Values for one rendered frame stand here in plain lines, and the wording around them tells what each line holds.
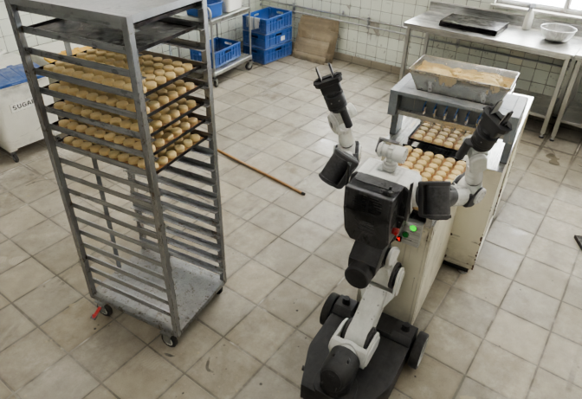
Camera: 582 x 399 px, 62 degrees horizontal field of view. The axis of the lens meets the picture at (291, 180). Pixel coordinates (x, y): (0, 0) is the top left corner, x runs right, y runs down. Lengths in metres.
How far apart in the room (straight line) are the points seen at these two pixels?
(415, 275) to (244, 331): 1.03
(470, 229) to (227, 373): 1.69
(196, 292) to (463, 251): 1.71
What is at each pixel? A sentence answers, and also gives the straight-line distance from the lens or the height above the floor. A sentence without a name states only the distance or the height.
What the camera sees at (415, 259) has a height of 0.60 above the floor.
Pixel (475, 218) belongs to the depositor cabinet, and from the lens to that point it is 3.18.
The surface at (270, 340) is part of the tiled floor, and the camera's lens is 2.91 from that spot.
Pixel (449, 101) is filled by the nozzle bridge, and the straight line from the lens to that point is 2.89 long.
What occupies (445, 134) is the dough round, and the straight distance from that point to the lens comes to 3.10.
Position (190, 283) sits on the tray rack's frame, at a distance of 3.04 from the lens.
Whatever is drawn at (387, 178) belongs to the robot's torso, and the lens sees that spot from 1.96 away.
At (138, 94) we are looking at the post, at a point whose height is 1.53.
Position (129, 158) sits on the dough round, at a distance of 2.30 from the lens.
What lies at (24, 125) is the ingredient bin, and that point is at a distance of 4.86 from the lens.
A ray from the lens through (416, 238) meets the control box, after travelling 2.46.
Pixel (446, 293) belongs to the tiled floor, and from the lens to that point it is 3.33.
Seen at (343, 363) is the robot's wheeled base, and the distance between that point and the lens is 2.39.
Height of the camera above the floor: 2.27
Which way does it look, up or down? 33 degrees down
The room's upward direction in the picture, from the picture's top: 1 degrees clockwise
